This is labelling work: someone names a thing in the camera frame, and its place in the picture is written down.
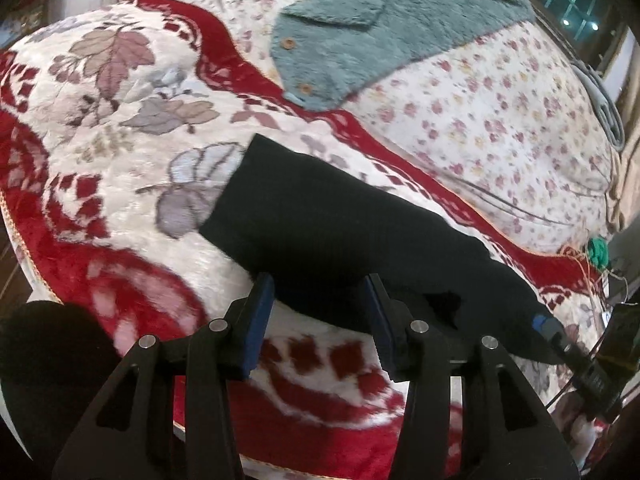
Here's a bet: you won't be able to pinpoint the white gloved right hand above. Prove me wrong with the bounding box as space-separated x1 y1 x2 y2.
563 413 605 470

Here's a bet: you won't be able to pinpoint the red white floral blanket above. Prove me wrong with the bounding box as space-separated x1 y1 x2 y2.
1 0 603 479

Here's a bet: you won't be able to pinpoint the white floral bed sheet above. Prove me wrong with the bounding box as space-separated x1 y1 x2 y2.
181 0 616 254

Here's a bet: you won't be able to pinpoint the grey folded cloth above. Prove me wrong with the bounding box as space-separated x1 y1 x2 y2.
570 60 626 152

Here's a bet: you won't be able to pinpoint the teal fleece jacket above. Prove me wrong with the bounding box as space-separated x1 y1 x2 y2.
270 0 535 112

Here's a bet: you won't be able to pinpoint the beige curtain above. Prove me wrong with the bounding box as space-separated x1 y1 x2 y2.
606 44 640 233

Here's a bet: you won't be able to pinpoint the black pants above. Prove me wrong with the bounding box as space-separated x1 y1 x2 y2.
200 136 558 364

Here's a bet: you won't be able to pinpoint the green cloth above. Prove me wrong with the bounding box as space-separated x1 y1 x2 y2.
586 237 610 272

